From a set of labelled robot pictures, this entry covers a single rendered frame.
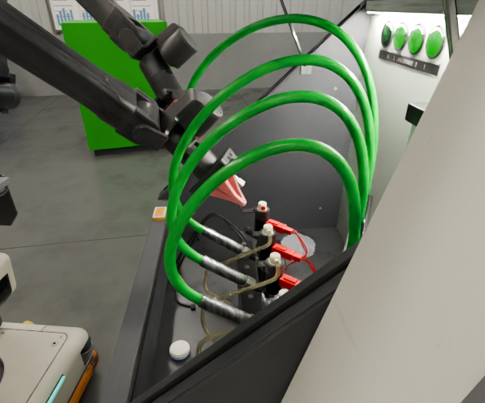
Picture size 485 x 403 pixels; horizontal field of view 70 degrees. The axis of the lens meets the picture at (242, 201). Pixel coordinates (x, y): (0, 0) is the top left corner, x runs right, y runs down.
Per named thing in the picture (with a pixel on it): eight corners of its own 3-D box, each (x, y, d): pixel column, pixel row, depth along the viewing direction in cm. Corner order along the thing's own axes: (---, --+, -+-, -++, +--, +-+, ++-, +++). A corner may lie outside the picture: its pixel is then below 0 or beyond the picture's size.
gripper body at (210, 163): (228, 166, 62) (199, 137, 61) (194, 198, 67) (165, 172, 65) (236, 153, 68) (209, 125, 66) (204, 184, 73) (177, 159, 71)
